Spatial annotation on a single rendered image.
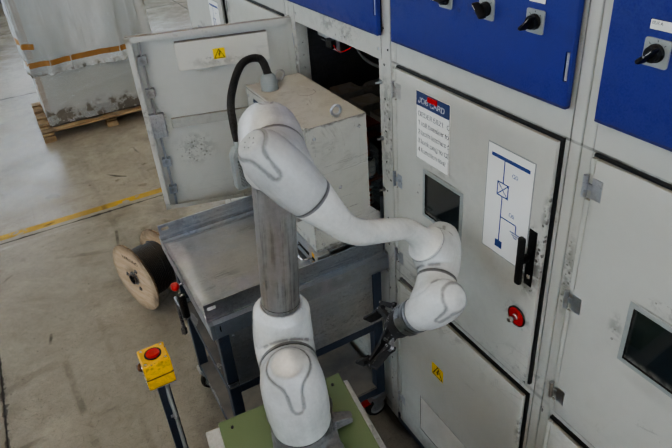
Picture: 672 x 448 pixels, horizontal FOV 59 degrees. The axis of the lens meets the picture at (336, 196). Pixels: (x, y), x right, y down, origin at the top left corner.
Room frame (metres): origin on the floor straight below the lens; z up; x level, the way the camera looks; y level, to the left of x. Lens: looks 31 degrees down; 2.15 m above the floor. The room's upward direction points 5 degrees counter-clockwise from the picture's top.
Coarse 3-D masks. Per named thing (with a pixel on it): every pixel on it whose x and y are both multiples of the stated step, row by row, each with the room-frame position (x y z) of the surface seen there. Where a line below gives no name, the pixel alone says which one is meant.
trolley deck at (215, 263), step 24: (192, 240) 1.95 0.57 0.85; (216, 240) 1.93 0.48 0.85; (240, 240) 1.92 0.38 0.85; (192, 264) 1.79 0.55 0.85; (216, 264) 1.78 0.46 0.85; (240, 264) 1.76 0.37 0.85; (360, 264) 1.71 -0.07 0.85; (384, 264) 1.74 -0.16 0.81; (192, 288) 1.65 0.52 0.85; (216, 288) 1.64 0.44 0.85; (240, 288) 1.63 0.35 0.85; (312, 288) 1.61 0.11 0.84; (336, 288) 1.65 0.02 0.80; (240, 312) 1.50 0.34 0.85; (216, 336) 1.45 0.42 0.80
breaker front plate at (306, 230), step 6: (246, 90) 2.13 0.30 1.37; (252, 96) 2.08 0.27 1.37; (258, 96) 2.02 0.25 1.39; (252, 102) 2.08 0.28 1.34; (258, 102) 2.03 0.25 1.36; (300, 222) 1.80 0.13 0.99; (306, 222) 1.75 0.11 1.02; (300, 228) 1.80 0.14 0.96; (306, 228) 1.75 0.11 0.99; (312, 228) 1.71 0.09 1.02; (300, 234) 1.81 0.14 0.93; (306, 234) 1.76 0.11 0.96; (312, 234) 1.71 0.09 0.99; (306, 240) 1.76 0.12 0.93; (312, 240) 1.72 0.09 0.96; (312, 246) 1.72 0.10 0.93
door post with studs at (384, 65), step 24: (384, 0) 1.73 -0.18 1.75; (384, 24) 1.74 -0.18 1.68; (384, 48) 1.74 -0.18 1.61; (384, 72) 1.74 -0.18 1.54; (384, 96) 1.75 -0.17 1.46; (384, 120) 1.75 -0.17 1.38; (384, 144) 1.76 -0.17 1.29; (384, 168) 1.77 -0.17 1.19; (384, 192) 1.77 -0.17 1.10; (384, 216) 1.77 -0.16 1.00
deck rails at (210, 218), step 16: (224, 208) 2.08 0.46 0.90; (240, 208) 2.11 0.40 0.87; (176, 224) 1.99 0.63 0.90; (192, 224) 2.02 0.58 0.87; (208, 224) 2.05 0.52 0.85; (336, 256) 1.69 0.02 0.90; (352, 256) 1.72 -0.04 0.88; (368, 256) 1.75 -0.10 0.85; (304, 272) 1.63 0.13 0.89; (320, 272) 1.66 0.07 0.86; (256, 288) 1.55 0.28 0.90; (208, 304) 1.48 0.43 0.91; (224, 304) 1.50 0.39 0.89; (240, 304) 1.52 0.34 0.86; (208, 320) 1.47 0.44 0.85
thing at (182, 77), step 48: (144, 48) 2.24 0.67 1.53; (192, 48) 2.25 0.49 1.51; (240, 48) 2.28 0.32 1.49; (288, 48) 2.34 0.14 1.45; (144, 96) 2.23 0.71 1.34; (192, 96) 2.27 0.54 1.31; (240, 96) 2.30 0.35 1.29; (192, 144) 2.26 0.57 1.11; (192, 192) 2.25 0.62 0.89; (240, 192) 2.29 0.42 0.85
